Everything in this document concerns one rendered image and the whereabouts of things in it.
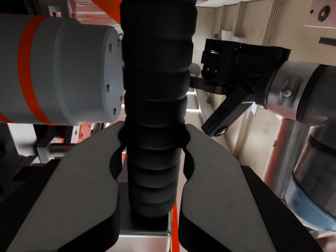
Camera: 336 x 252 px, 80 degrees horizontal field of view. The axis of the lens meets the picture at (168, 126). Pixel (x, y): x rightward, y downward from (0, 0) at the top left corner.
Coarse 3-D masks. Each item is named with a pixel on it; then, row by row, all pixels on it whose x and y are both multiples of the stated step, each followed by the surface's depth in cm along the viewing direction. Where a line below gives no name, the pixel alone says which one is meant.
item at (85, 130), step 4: (84, 124) 56; (88, 124) 59; (64, 128) 53; (80, 128) 54; (84, 128) 56; (88, 128) 60; (64, 132) 53; (80, 132) 54; (84, 132) 57; (88, 132) 60; (80, 136) 54; (84, 136) 57; (88, 136) 60; (80, 140) 54
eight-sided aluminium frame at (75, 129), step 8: (40, 0) 43; (48, 0) 43; (56, 0) 43; (64, 0) 43; (72, 0) 45; (48, 8) 44; (56, 8) 44; (64, 8) 44; (72, 8) 45; (64, 16) 44; (72, 16) 47; (48, 128) 49; (56, 128) 49; (72, 128) 49; (56, 136) 50; (64, 136) 48; (72, 136) 49
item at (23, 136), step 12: (0, 132) 29; (12, 132) 29; (24, 132) 32; (0, 144) 30; (12, 144) 30; (24, 144) 32; (36, 144) 35; (12, 156) 31; (0, 168) 32; (12, 168) 32; (0, 180) 33
